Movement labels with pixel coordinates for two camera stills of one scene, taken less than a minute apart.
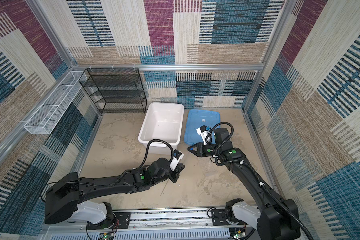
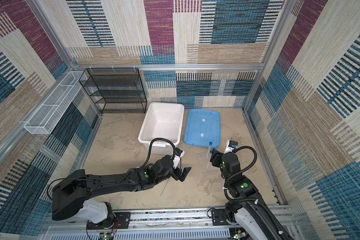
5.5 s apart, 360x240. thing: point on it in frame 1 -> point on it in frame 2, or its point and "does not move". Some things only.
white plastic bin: [163, 121] does not move
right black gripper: [199, 152] -> [215, 158]
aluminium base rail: [154, 225] does not move
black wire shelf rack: [115, 90] does not move
